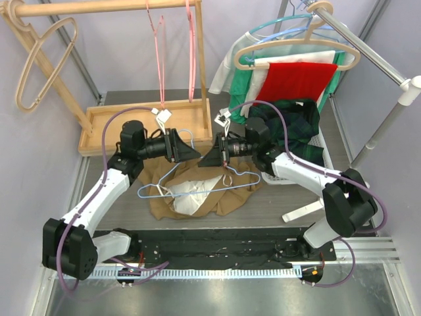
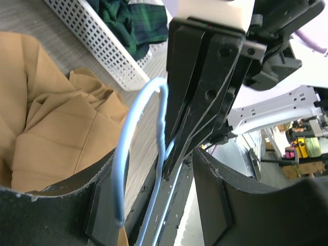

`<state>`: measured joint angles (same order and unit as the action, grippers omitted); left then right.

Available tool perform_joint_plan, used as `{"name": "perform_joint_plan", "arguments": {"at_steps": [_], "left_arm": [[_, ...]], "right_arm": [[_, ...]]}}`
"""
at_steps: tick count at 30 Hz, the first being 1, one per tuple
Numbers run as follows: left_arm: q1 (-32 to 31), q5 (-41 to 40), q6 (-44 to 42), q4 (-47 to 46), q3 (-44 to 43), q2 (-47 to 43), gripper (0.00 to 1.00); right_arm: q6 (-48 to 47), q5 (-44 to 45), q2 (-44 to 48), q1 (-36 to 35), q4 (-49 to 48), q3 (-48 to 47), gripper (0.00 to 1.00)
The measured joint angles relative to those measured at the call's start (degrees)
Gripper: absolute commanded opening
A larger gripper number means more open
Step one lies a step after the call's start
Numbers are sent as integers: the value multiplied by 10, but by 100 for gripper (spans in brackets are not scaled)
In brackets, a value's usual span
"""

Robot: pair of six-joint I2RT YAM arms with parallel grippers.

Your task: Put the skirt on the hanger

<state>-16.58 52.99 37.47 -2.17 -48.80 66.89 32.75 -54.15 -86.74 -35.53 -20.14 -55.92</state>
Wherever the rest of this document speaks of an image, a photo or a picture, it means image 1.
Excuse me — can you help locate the teal hanger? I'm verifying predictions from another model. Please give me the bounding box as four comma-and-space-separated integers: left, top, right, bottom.
249, 14, 312, 34

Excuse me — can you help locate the red cloth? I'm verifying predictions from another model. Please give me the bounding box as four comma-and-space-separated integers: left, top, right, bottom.
255, 62, 337, 102

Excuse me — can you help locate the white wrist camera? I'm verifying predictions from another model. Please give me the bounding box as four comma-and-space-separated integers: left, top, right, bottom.
214, 111, 231, 134
151, 108, 172, 133

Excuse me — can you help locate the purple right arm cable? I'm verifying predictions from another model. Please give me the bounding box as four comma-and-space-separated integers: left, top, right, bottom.
226, 99, 389, 288

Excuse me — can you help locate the metal clothes rail stand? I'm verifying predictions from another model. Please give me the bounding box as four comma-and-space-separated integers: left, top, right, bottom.
282, 0, 421, 223

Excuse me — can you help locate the blue hanger on rail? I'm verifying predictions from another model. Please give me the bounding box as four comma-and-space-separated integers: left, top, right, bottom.
253, 1, 345, 43

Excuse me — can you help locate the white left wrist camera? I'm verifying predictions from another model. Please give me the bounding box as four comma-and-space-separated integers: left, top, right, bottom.
151, 108, 172, 133

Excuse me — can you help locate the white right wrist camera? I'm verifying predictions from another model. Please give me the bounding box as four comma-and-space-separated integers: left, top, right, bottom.
214, 111, 231, 134

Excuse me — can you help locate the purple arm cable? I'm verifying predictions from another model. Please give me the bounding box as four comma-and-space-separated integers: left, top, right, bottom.
55, 106, 172, 293
226, 99, 389, 288

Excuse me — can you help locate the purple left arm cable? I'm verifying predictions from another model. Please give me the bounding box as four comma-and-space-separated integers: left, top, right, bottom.
55, 106, 172, 293

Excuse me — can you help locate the beige wooden hanger on rack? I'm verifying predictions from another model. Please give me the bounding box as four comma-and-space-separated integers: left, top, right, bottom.
15, 17, 78, 113

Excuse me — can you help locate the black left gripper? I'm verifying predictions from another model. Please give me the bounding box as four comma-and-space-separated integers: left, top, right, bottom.
137, 128, 200, 163

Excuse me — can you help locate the dark green plaid garment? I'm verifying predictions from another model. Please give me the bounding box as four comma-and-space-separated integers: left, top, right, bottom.
249, 99, 324, 166

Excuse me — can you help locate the wooden hanger rack with tray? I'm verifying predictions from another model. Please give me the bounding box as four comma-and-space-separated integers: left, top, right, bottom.
1, 1, 212, 157

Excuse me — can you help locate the white plastic basket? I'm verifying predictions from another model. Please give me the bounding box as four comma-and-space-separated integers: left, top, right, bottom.
261, 130, 334, 185

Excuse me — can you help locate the white slotted cable duct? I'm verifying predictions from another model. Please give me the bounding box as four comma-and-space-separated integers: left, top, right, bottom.
89, 265, 302, 280

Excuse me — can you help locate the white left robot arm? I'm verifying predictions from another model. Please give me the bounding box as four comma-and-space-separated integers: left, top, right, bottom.
42, 120, 200, 280

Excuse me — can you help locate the pink hanger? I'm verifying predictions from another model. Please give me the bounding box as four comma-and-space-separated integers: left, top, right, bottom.
145, 0, 165, 110
185, 0, 196, 103

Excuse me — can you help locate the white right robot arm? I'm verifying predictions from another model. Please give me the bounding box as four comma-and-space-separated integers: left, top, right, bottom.
198, 117, 378, 260

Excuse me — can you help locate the tan skirt with white lining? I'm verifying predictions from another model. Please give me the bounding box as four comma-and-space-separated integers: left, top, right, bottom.
137, 158, 262, 220

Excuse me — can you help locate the beige wooden hanger with clothes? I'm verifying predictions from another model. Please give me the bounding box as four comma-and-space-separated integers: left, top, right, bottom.
233, 17, 360, 71

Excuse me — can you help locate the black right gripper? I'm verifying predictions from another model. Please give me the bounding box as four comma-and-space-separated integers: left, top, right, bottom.
199, 132, 257, 168

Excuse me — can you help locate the light blue wire hanger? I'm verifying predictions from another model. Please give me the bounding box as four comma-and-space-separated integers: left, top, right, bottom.
137, 128, 261, 199

